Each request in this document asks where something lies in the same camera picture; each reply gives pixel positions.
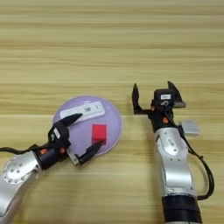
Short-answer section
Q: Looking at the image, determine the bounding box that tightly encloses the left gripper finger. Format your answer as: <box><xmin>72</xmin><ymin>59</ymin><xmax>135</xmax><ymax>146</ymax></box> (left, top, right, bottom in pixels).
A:
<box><xmin>67</xmin><ymin>140</ymin><xmax>105</xmax><ymax>166</ymax></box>
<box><xmin>59</xmin><ymin>113</ymin><xmax>84</xmax><ymax>128</ymax></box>

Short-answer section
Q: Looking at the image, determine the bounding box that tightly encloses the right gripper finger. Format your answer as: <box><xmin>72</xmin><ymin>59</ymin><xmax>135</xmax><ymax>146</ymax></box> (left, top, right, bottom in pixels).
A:
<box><xmin>131</xmin><ymin>82</ymin><xmax>153</xmax><ymax>116</ymax></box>
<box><xmin>166</xmin><ymin>80</ymin><xmax>187</xmax><ymax>109</ymax></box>

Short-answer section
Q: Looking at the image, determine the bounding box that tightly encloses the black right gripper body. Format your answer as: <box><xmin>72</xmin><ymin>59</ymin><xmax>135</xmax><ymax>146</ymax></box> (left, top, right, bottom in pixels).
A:
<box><xmin>148</xmin><ymin>106</ymin><xmax>178</xmax><ymax>134</ymax></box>

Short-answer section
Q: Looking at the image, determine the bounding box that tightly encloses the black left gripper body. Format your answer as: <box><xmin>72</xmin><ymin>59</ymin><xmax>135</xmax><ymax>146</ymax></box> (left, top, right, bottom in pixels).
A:
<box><xmin>34</xmin><ymin>141</ymin><xmax>73</xmax><ymax>172</ymax></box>

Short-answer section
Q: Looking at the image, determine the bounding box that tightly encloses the white test cassette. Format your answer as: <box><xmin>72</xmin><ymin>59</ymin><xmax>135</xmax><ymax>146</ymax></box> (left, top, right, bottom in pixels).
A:
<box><xmin>59</xmin><ymin>101</ymin><xmax>106</xmax><ymax>125</ymax></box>

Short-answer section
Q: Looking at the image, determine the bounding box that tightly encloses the red cube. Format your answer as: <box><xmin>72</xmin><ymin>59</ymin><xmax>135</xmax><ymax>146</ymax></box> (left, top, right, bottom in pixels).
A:
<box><xmin>90</xmin><ymin>123</ymin><xmax>109</xmax><ymax>146</ymax></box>

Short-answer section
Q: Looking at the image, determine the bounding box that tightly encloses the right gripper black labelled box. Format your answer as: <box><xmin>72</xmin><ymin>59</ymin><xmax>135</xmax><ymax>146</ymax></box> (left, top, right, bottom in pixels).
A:
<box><xmin>153</xmin><ymin>88</ymin><xmax>177</xmax><ymax>110</ymax></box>

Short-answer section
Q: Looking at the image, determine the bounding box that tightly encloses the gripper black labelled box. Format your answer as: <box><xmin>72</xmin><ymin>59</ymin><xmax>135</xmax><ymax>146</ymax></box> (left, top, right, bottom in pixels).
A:
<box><xmin>153</xmin><ymin>88</ymin><xmax>177</xmax><ymax>110</ymax></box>
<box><xmin>47</xmin><ymin>120</ymin><xmax>71</xmax><ymax>150</ymax></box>

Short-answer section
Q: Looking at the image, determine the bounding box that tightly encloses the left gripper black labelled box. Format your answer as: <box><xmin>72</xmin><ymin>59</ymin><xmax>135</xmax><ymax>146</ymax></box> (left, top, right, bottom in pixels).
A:
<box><xmin>47</xmin><ymin>120</ymin><xmax>71</xmax><ymax>150</ymax></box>

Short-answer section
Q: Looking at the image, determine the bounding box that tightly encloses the grey square block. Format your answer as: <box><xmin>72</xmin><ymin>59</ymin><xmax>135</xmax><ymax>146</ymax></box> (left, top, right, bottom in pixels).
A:
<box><xmin>180</xmin><ymin>119</ymin><xmax>201</xmax><ymax>137</ymax></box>

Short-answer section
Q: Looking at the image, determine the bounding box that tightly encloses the round purple plate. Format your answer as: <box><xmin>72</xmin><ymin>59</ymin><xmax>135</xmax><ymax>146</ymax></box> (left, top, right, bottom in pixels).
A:
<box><xmin>52</xmin><ymin>94</ymin><xmax>123</xmax><ymax>158</ymax></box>

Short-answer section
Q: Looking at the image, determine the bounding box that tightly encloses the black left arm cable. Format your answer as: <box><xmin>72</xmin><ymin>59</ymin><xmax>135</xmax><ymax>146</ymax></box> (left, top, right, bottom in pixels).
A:
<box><xmin>0</xmin><ymin>143</ymin><xmax>39</xmax><ymax>156</ymax></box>

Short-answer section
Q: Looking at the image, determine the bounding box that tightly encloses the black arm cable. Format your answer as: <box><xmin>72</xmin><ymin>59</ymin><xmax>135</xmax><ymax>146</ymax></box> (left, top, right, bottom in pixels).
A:
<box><xmin>0</xmin><ymin>143</ymin><xmax>39</xmax><ymax>156</ymax></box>
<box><xmin>174</xmin><ymin>115</ymin><xmax>215</xmax><ymax>201</ymax></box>

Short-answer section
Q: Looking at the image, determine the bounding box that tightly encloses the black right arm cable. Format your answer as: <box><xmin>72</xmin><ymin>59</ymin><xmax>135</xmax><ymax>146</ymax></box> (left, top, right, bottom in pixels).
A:
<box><xmin>174</xmin><ymin>115</ymin><xmax>215</xmax><ymax>201</ymax></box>

